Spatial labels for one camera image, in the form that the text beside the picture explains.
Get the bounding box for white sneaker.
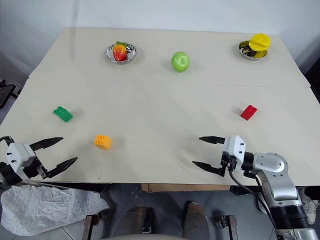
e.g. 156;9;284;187
297;186;320;225

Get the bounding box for black metal stand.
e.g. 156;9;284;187
0;79;21;110

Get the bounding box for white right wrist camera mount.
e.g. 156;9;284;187
222;135;247;173

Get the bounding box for red toy brick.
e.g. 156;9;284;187
239;104;259;122

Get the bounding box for brown cardboard piece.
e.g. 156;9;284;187
140;183;231;193

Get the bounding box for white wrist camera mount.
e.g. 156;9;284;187
5;141;38;174
222;135;247;173

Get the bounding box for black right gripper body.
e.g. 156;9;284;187
219;152;237;178

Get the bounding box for green toy apple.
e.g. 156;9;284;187
170;51;190;74

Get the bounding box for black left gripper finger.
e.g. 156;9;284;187
46;156;79;179
29;136;64;152

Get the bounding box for orange toy brick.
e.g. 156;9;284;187
93;134;113;151

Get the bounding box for red toy strawberry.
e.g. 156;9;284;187
112;41;129;62

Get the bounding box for rusty metal table leg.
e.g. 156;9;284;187
212;214;238;240
84;211;106;240

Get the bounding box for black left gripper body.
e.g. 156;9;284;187
22;156;50;180

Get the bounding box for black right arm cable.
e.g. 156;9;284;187
228;169;278;229

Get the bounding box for green toy brick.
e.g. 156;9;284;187
52;105;74;124

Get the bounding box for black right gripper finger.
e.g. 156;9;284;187
198;135;226;146
191;160;222;176

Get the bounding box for yellow toy pumpkin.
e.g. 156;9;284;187
248;32;272;53

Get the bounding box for silver metal bowl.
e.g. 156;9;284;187
103;42;138;65
237;40;269;61

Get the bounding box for white crumpled plastic bag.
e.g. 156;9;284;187
0;182;110;237

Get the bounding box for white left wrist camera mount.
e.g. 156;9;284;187
5;141;38;174

